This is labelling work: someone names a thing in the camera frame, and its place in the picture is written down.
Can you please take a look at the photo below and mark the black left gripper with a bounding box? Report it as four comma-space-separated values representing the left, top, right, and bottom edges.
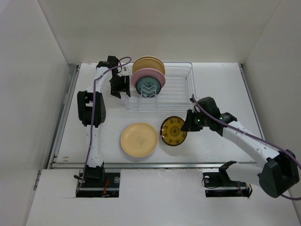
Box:
109, 75, 130, 99

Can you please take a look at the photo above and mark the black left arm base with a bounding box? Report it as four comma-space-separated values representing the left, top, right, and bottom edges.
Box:
73, 166, 121, 198

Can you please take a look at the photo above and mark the beige plastic plate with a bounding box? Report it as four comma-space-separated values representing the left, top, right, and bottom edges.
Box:
132, 58, 164, 74

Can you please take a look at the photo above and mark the blue patterned ceramic plate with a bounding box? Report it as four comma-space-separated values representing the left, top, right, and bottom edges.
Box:
136, 76, 162, 98

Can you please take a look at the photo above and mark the yellow plastic plate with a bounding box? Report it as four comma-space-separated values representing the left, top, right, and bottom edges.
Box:
120, 122, 158, 158

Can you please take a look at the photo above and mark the yellow patterned dark plate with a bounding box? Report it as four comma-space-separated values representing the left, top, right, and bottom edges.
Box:
160, 116, 187, 146

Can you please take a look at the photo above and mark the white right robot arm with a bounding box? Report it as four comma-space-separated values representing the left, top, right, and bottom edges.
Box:
159, 96, 301, 198

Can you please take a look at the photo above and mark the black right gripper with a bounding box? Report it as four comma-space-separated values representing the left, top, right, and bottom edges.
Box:
181, 109, 210, 131

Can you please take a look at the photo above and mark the pink plastic plate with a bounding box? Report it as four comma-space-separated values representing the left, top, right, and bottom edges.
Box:
132, 68, 166, 87

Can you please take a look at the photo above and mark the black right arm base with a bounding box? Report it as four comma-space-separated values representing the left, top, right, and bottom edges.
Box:
201, 161, 253, 198

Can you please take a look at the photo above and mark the cream plastic plate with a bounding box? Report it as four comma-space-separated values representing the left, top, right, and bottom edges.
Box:
140, 56, 165, 74

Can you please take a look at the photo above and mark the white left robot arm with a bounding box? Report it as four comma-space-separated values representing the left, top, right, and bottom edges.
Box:
77, 56, 131, 187

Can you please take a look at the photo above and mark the white wire dish rack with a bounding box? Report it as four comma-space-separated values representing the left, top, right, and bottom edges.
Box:
122, 62, 196, 117

